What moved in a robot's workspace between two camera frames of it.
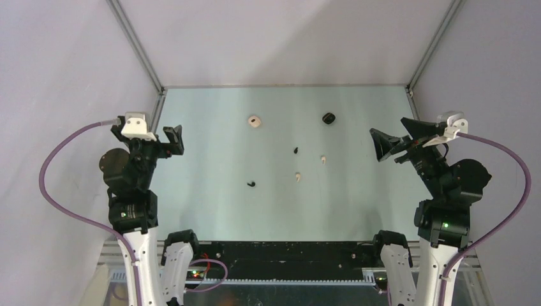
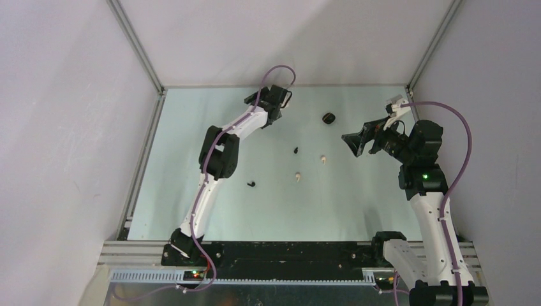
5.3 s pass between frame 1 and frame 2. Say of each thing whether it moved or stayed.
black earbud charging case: stayed
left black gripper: moved
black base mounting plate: stayed
